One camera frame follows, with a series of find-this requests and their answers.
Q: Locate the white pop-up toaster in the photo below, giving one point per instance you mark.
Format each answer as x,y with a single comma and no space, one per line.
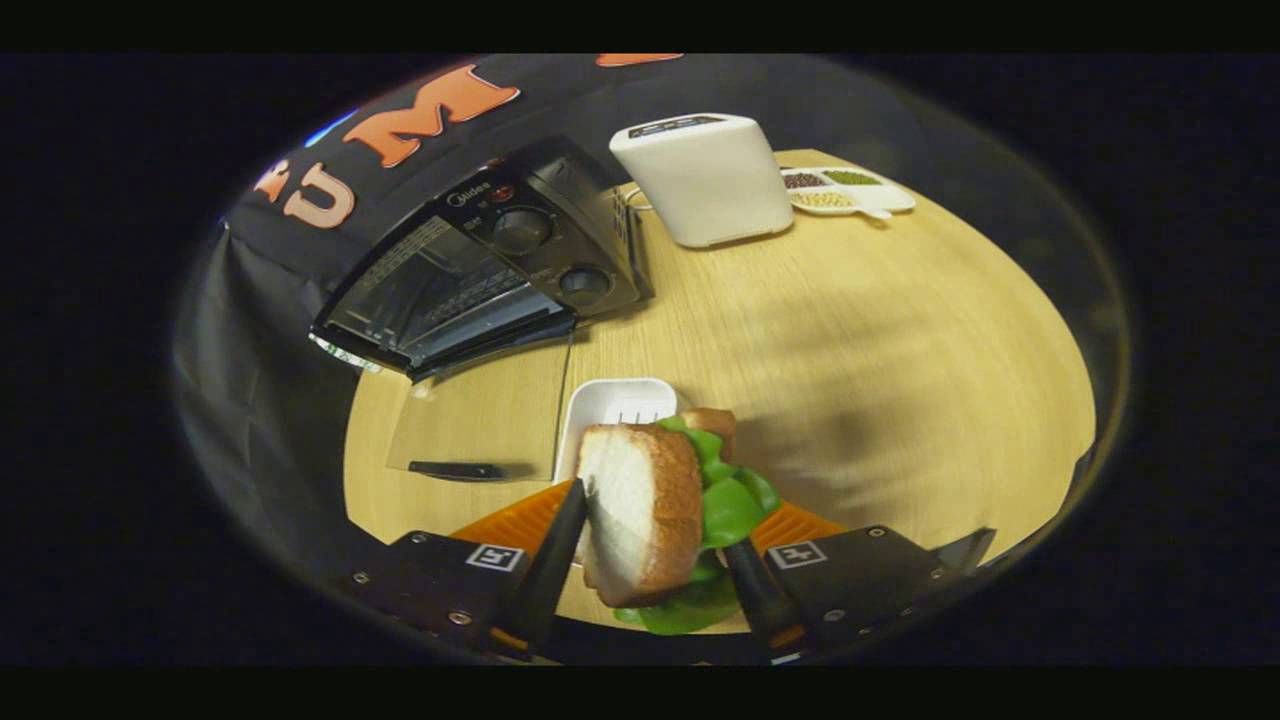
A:
710,185

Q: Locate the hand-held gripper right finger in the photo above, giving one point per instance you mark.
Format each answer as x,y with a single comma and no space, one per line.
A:
760,600

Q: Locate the white square plate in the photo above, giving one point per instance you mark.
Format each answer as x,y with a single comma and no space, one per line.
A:
610,400

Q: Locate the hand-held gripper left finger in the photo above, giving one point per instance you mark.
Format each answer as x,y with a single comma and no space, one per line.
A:
555,560

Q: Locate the white divided bean tray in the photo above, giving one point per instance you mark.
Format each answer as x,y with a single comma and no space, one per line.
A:
850,195

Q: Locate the black toaster oven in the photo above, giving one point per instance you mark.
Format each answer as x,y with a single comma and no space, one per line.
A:
520,230

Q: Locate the bread lettuce sandwich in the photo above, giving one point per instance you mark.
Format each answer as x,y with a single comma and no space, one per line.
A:
640,500

